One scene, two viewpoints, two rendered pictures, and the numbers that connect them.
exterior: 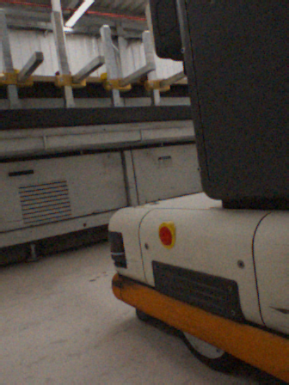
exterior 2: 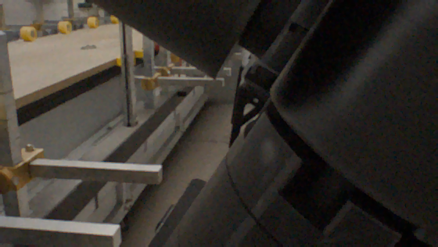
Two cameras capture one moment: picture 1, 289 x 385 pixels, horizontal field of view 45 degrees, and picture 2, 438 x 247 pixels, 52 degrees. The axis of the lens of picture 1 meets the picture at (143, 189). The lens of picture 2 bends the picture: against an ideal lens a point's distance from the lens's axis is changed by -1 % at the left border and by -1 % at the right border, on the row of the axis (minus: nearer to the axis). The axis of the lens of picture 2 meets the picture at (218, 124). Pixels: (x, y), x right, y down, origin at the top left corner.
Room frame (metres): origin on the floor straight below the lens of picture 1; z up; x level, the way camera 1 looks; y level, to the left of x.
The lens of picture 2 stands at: (1.06, 0.24, 1.17)
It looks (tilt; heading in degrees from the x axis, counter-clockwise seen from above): 17 degrees down; 310
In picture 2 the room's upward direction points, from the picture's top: straight up
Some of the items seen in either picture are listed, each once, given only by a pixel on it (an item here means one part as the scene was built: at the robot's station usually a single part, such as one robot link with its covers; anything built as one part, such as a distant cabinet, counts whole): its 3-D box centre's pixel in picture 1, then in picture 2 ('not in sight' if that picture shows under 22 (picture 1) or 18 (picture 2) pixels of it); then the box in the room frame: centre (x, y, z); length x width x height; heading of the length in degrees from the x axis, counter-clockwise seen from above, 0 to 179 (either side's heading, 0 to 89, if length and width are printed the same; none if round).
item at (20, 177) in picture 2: (156, 85); (17, 170); (1.94, -0.15, 0.81); 0.14 x 0.06 x 0.05; 122
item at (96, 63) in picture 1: (80, 76); not in sight; (1.61, 0.21, 0.83); 0.43 x 0.03 x 0.04; 32
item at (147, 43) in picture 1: (151, 76); (8, 151); (1.93, -0.13, 0.86); 0.04 x 0.04 x 0.48; 32
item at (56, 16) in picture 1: (63, 64); not in sight; (1.66, 0.29, 0.91); 0.04 x 0.04 x 0.48; 32
